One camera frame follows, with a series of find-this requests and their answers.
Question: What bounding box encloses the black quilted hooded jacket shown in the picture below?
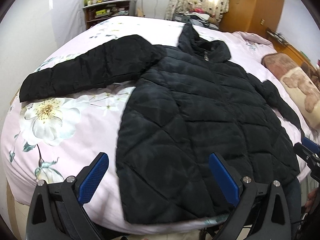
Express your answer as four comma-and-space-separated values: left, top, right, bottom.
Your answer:
20, 24, 300, 224

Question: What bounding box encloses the pile of clothes and boxes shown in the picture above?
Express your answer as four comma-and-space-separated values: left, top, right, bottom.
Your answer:
172, 2, 219, 30

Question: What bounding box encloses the person's right hand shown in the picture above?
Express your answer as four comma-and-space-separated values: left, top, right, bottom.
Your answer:
304, 188, 318, 213

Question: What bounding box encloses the brown bear print blanket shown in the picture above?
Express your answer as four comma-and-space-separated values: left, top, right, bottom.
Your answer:
261, 53, 319, 131

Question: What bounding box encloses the pink floral bed cover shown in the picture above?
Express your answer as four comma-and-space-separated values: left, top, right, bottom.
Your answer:
1, 16, 318, 235

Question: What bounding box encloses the wooden headboard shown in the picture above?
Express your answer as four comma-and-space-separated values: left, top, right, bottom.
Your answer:
266, 31, 319, 77

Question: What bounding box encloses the wooden wardrobe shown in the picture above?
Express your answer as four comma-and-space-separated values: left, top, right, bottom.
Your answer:
219, 0, 284, 38

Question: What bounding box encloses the cluttered wooden shelf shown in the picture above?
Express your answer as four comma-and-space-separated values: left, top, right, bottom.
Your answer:
83, 0, 137, 30

